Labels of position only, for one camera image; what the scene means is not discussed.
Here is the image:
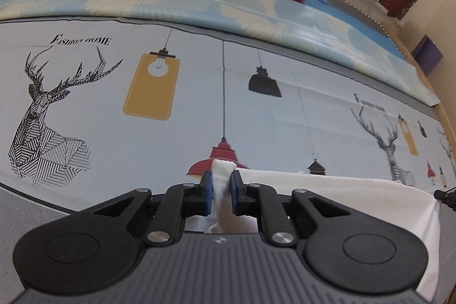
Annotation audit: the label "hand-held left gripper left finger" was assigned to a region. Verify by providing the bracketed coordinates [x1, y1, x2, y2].
[93, 171, 214, 248]

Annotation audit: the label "purple box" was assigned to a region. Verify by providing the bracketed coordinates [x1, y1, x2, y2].
[411, 35, 444, 75]

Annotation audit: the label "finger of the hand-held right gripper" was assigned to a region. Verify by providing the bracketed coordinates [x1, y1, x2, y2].
[433, 185, 456, 211]

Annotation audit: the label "blue leaf patterned sheet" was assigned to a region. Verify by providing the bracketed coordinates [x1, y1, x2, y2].
[0, 0, 441, 107]

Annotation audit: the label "deer and lamp printed sheet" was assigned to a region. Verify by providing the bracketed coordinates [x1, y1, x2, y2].
[0, 17, 456, 221]

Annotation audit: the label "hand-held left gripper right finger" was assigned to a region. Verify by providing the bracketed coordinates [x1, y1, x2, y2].
[230, 171, 352, 248]

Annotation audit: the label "white towel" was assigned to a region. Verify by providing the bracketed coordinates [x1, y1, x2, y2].
[204, 158, 443, 302]

